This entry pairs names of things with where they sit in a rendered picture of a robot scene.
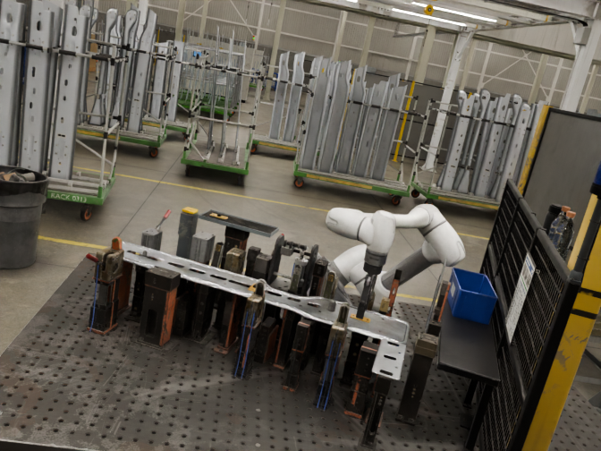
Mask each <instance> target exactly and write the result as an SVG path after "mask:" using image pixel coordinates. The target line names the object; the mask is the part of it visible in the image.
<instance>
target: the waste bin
mask: <svg viewBox="0 0 601 451"><path fill-rule="evenodd" d="M48 185H49V178H48V177H47V176H46V175H44V174H41V173H39V172H36V171H33V170H30V169H27V168H23V167H18V166H7V165H0V268H4V269H16V268H25V267H27V266H29V265H31V264H33V263H34V261H35V259H36V253H37V246H38V230H39V224H40V219H41V214H46V206H47V187H48Z"/></svg>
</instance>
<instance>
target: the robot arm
mask: <svg viewBox="0 0 601 451"><path fill-rule="evenodd" d="M326 224H327V227H328V228H329V229H330V230H332V231H333V232H334V233H336V234H339V235H341V236H344V237H346V238H350V239H352V240H357V241H360V242H362V243H365V244H362V245H358V246H355V247H352V248H350V249H349V250H348V251H345V252H344V253H343V254H341V255H340V256H339V257H337V258H336V259H335V260H333V261H330V260H328V259H327V258H326V257H325V256H323V257H322V258H321V259H322V260H326V261H328V266H327V272H328V273H329V272H330V271H334V272H335V273H336V276H337V277H339V280H338V287H339V288H340V289H341V291H342V292H343V293H344V294H345V290H344V287H345V286H346V285H347V284H349V283H350V282H352V283H353V284H354V285H355V286H356V288H357V290H358V292H359V293H360V295H361V298H360V301H358V302H359V307H358V310H357V314H356V318H358V319H363V317H364V313H365V310H367V308H368V302H369V298H370V295H372V293H371V291H372V285H373V284H374V281H375V279H376V277H375V275H377V281H376V285H375V289H374V292H376V297H375V300H374V304H373V308H372V310H374V311H376V312H379V309H380V305H381V301H382V298H383V297H385V298H389V294H390V291H391V287H392V283H393V280H394V275H395V271H396V269H400V270H402V275H401V279H400V284H399V286H400V285H402V284H404V283H405V282H407V281H408V280H410V279H411V278H413V277H414V276H416V275H417V274H419V273H420V272H422V271H423V270H425V269H427V268H429V267H430V266H432V265H433V264H439V263H442V264H443V265H444V262H445V259H446V266H447V267H454V266H455V265H456V264H458V263H459V262H460V261H461V260H463V259H464V258H465V254H466V252H465V249H464V246H463V243H462V241H461V239H460V237H459V235H458V234H457V233H456V232H455V231H454V229H453V228H452V227H451V226H450V225H449V223H448V222H447V221H446V220H445V218H444V217H443V216H442V214H441V213H440V212H439V210H438V209H437V208H436V207H435V206H433V205H431V204H422V205H418V206H417V207H415V208H414V209H413V210H412V211H411V212H410V213H409V215H393V214H391V213H389V212H386V211H383V210H379V211H377V212H376V213H362V212H361V211H360V210H358V209H351V208H333V209H332V210H330V211H329V212H328V214H327V217H326ZM395 228H404V229H409V228H418V229H419V231H420V232H421V234H422V235H423V236H424V238H425V241H424V243H423V245H422V247H421V248H419V249H418V250H416V251H415V252H413V253H412V254H411V255H410V256H409V257H407V258H406V259H405V260H403V261H401V262H400V263H399V264H397V265H396V266H394V267H393V268H391V269H390V270H388V271H387V272H386V271H382V268H383V266H384V264H385V262H386V258H387V255H388V252H389V249H390V248H391V246H392V244H393V241H394V234H395Z"/></svg>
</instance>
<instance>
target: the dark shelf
mask: <svg viewBox="0 0 601 451"><path fill-rule="evenodd" d="M440 322H442V327H441V330H440V334H439V339H438V352H437V365H436V366H437V369H438V370H443V371H446V372H450V373H452V374H455V375H459V376H462V377H464V378H468V379H473V380H476V381H479V382H482V383H486V384H488V385H490V386H493V387H499V384H500V376H499V369H498V364H497V358H496V352H495V341H494V336H493V329H492V324H491V320H490V322H489V325H487V324H483V323H478V322H475V321H471V320H467V319H460V318H456V317H454V316H453V315H452V311H451V308H450V304H449V302H448V298H447V299H446V303H445V306H444V311H443V315H442V318H441V321H440Z"/></svg>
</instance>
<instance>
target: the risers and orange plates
mask: <svg viewBox="0 0 601 451"><path fill-rule="evenodd" d="M186 284H187V280H186V279H182V278H180V284H179V286H178V287H177V293H176V297H175V298H176V299H175V305H174V317H173V323H172V329H171V334H173V335H176V336H180V337H182V336H184V335H185V334H186V333H187V332H188V331H189V330H190V329H191V324H192V322H191V320H192V314H193V309H194V299H195V295H193V294H189V291H186V292H185V290H186ZM275 321H276V319H275V318H271V317H267V318H266V320H265V321H264V322H263V323H262V324H261V328H260V332H259V334H258V342H257V348H256V352H255V354H254V359H253V361H254V362H258V363H261V364H265V363H266V362H267V360H268V358H269V357H270V356H271V354H272V353H273V351H274V348H275V340H276V336H277V331H278V327H279V325H276V326H275ZM310 321H311V324H310V329H309V339H308V343H307V347H306V349H305V350H304V353H303V356H302V361H301V365H300V369H301V370H305V368H306V366H307V364H308V359H309V352H310V347H311V344H312V339H313V336H314V331H315V325H316V321H315V320H312V319H311V320H310Z"/></svg>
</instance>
